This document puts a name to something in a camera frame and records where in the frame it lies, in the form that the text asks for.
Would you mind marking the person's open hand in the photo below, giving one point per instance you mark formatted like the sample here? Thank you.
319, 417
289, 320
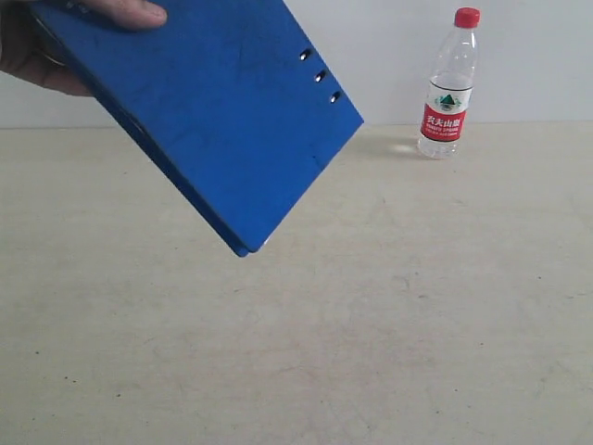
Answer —
22, 55

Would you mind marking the blue ring binder notebook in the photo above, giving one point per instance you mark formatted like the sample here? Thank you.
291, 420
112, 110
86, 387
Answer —
230, 99

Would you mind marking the clear water bottle red cap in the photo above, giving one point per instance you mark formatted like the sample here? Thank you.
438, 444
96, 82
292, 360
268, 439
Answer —
450, 88

